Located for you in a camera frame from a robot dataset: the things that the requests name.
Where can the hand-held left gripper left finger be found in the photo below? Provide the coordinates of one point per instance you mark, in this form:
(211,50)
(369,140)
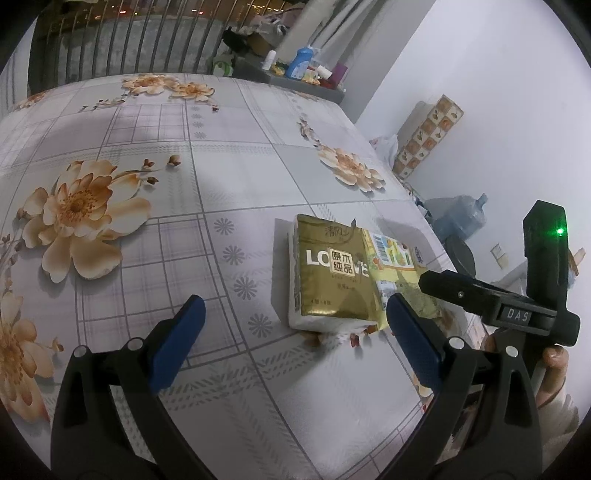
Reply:
(178,344)

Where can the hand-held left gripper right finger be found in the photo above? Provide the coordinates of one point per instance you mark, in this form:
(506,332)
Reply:
(413,344)

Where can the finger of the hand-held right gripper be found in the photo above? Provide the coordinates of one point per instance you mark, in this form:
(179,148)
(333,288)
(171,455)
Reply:
(457,293)

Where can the yellow green printed packet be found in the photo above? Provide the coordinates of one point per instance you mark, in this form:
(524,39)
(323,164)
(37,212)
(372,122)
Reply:
(397,254)

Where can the gold tissue pack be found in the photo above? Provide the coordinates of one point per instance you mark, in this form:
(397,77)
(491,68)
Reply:
(332,277)

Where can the person's right hand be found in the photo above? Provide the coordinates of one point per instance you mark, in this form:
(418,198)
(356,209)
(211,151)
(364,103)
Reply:
(554,369)

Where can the black round pan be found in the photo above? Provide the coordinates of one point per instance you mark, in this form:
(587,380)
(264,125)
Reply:
(461,258)

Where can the blue water jug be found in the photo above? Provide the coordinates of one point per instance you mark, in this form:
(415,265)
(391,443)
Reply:
(459,217)

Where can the fruit patterned tall box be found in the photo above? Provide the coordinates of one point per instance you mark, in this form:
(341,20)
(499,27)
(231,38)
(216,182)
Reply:
(429,134)

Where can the white plastic bag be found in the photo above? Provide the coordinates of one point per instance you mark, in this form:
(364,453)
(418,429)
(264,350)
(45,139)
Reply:
(385,147)

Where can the purple box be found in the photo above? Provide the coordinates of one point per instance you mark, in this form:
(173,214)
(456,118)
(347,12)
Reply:
(339,74)

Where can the blue detergent bottle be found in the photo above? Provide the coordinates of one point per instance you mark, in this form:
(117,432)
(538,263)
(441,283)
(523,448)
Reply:
(300,62)

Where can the grey side table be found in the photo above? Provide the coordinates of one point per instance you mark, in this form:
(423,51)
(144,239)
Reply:
(258,76)

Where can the green and white pouch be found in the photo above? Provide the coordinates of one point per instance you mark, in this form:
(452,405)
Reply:
(222,65)

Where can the small white bottle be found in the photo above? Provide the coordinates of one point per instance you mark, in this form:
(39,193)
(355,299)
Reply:
(268,60)

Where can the metal railing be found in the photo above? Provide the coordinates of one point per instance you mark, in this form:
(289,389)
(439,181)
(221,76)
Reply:
(115,41)

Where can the white wall socket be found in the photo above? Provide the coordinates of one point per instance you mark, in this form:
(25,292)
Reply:
(498,256)

